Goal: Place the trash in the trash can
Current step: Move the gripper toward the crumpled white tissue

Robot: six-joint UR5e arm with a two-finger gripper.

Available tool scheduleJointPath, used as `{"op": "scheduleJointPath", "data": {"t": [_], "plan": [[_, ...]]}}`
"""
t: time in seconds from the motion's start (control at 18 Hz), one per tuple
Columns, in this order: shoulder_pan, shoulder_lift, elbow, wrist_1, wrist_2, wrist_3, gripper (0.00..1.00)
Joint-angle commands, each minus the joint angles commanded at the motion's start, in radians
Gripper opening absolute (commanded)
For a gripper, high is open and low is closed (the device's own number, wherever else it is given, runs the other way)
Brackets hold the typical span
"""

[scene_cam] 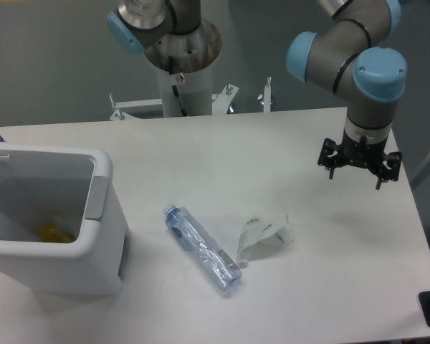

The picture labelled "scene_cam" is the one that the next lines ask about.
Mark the white plastic wrapper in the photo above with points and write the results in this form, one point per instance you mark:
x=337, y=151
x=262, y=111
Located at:
x=259, y=231

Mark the yellow trash in bin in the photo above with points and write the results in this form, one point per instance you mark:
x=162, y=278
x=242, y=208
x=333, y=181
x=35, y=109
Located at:
x=51, y=233

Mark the white metal base frame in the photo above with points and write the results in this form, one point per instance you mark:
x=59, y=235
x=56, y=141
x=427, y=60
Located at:
x=177, y=104

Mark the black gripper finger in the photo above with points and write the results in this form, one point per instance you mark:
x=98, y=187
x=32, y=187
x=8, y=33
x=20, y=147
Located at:
x=386, y=167
x=332, y=156

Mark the clear crushed plastic bottle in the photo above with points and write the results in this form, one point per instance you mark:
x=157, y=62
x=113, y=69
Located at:
x=205, y=250

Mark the white plastic trash can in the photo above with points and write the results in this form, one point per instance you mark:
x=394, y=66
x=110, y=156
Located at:
x=72, y=187

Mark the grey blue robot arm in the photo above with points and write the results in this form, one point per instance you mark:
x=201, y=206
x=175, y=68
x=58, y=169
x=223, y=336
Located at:
x=347, y=61

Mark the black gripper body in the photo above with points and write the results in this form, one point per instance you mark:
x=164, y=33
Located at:
x=364, y=147

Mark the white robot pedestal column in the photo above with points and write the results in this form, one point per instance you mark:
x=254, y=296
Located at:
x=186, y=60

